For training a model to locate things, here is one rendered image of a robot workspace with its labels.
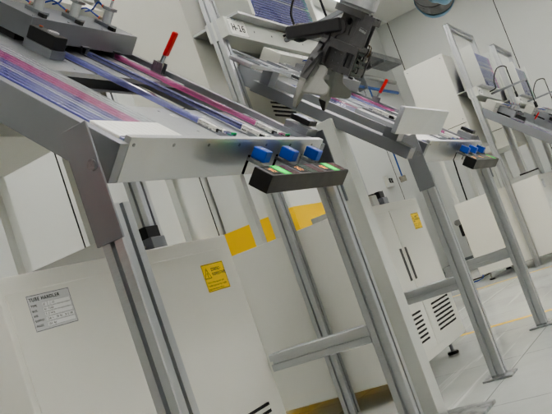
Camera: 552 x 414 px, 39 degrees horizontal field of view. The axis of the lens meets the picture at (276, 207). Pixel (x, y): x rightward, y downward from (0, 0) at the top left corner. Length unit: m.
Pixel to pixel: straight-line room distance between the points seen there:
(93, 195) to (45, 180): 2.87
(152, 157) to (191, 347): 0.55
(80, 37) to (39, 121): 0.61
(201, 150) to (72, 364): 0.42
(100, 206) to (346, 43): 0.59
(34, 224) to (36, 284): 2.44
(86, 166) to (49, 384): 0.40
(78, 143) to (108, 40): 0.79
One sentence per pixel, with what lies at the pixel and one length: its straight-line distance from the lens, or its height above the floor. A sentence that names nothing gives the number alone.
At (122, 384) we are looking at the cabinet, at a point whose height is 0.39.
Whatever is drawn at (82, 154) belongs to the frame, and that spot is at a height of 0.72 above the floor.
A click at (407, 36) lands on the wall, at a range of 9.54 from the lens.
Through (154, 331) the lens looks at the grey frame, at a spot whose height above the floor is 0.46.
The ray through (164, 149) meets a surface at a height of 0.71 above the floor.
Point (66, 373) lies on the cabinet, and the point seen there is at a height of 0.44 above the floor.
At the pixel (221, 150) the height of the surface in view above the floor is 0.71.
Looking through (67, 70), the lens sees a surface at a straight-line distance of 1.60.
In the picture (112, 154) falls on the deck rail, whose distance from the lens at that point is 1.14.
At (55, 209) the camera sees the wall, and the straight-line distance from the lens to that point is 3.95.
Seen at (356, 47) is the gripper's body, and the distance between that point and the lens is 1.47.
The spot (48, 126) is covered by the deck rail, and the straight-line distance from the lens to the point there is 1.22.
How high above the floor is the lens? 0.45
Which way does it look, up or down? 6 degrees up
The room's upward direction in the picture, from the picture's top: 20 degrees counter-clockwise
